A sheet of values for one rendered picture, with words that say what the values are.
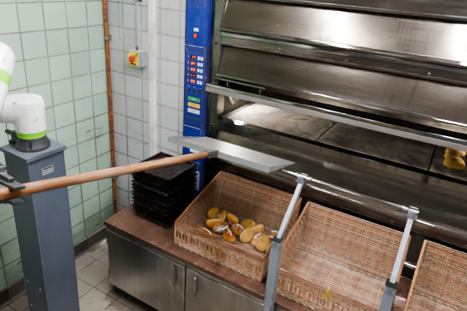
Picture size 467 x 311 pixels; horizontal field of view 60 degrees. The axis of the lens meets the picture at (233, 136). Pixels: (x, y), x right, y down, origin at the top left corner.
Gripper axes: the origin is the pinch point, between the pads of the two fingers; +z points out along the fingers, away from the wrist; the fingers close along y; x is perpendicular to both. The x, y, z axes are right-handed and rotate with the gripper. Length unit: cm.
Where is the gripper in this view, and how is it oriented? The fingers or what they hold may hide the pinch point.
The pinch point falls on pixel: (10, 191)
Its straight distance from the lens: 113.7
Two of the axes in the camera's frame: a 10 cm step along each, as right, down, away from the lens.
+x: -4.6, 0.6, -8.9
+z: 8.7, 2.5, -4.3
